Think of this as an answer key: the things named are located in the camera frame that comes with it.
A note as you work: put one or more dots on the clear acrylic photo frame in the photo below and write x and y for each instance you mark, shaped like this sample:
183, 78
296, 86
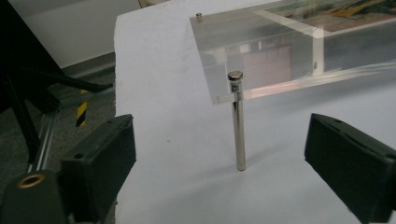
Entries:
249, 40

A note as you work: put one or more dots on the black metal stand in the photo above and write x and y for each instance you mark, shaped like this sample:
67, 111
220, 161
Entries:
25, 124

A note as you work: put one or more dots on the painted boats picture print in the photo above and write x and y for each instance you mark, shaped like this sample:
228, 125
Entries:
339, 15

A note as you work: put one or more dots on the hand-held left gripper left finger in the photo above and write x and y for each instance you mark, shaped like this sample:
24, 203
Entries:
99, 168

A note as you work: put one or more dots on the yellow black striped tape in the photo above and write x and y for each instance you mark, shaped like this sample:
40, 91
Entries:
82, 113

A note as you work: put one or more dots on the aluminium floor rail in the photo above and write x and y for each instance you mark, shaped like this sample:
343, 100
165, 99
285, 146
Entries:
46, 137

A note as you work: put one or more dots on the white table cover board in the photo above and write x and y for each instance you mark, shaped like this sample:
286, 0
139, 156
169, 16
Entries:
174, 93

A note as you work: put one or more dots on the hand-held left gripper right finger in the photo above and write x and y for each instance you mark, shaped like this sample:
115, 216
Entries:
351, 168

